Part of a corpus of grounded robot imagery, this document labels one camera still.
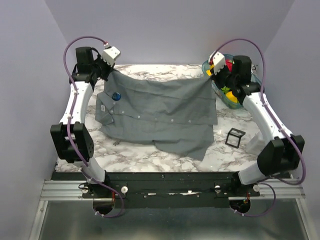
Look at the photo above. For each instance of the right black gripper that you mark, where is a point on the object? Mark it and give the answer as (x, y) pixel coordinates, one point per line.
(216, 77)

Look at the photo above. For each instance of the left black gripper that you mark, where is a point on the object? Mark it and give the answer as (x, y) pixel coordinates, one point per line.
(108, 67)

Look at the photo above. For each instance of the grey button shirt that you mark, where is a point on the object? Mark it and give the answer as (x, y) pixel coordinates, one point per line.
(176, 116)

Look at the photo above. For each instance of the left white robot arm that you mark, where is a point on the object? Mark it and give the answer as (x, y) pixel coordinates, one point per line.
(71, 138)

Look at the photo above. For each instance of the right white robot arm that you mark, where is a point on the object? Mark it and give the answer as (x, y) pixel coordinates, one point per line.
(282, 149)

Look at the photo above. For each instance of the green striped melon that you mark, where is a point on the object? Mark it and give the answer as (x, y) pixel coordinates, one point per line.
(225, 90)

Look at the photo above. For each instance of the pink dragon fruit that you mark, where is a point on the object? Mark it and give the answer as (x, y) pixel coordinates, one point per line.
(229, 63)

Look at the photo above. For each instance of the yellow mango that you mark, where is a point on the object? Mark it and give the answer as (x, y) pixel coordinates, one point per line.
(211, 70)

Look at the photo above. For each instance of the clear teal fruit tub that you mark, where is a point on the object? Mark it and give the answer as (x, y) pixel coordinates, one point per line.
(219, 93)

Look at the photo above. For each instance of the yellow pear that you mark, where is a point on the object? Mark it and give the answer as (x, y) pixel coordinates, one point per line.
(231, 97)

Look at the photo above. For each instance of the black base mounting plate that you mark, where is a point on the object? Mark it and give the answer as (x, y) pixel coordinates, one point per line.
(127, 185)

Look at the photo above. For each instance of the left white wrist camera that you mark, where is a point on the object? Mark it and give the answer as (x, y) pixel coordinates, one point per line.
(109, 55)

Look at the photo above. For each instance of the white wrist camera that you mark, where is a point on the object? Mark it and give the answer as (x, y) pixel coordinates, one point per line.
(218, 59)
(109, 55)

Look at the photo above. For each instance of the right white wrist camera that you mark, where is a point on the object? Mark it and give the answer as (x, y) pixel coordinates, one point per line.
(218, 59)

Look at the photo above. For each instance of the right black square frame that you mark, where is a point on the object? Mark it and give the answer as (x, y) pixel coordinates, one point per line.
(234, 137)

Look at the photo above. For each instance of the aluminium rail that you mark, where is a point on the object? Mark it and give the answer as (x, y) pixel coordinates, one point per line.
(60, 190)

